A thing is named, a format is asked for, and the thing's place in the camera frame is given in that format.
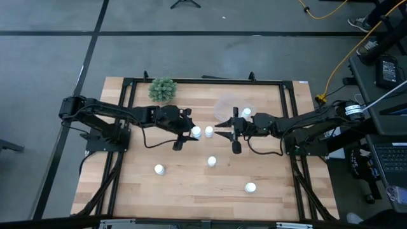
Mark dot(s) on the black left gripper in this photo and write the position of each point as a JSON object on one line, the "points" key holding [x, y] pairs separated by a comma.
{"points": [[171, 117]]}

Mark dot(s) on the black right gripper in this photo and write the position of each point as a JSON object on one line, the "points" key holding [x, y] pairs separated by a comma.
{"points": [[260, 124]]}

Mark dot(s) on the white pill bottle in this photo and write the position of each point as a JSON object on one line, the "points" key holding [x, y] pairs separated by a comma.
{"points": [[250, 187], [246, 112], [209, 131], [196, 131], [211, 161], [159, 169]]}

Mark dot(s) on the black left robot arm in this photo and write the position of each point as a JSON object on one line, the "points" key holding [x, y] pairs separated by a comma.
{"points": [[105, 109]]}

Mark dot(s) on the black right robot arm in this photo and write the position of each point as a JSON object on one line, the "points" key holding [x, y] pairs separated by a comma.
{"points": [[311, 119]]}

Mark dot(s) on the clear plastic basket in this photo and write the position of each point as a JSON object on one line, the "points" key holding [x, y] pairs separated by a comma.
{"points": [[224, 108]]}

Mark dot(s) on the green artificial potted plant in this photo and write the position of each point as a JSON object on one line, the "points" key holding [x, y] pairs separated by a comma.
{"points": [[162, 90]]}

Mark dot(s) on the black tripod base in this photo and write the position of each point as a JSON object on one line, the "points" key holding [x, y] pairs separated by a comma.
{"points": [[186, 1]]}

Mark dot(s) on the black backpack with white print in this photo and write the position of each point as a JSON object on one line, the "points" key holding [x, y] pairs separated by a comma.
{"points": [[362, 165]]}

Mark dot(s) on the dark grey desk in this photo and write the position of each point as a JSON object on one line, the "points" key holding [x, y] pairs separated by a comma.
{"points": [[365, 82]]}

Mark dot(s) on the person's white shoe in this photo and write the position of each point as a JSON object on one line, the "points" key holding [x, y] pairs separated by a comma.
{"points": [[353, 218]]}

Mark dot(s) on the black overhead crossbar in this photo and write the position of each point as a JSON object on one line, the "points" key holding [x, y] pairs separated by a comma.
{"points": [[63, 222]]}

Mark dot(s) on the dark laptop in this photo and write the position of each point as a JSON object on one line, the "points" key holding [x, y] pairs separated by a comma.
{"points": [[392, 159]]}

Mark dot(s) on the black power adapter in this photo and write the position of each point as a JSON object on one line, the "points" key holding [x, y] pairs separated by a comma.
{"points": [[388, 71]]}

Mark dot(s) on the clear plastic bag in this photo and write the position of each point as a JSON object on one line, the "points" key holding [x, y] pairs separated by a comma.
{"points": [[395, 194]]}

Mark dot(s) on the grey furniture leg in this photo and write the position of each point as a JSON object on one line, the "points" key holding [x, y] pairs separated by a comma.
{"points": [[9, 146]]}

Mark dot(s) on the person's leg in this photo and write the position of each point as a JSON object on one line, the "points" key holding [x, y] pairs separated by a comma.
{"points": [[384, 221], [380, 11]]}

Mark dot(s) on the black office chair base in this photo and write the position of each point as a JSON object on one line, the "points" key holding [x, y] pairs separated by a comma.
{"points": [[388, 39]]}

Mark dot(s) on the black metal table frame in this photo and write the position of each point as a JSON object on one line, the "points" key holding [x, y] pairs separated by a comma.
{"points": [[206, 81]]}

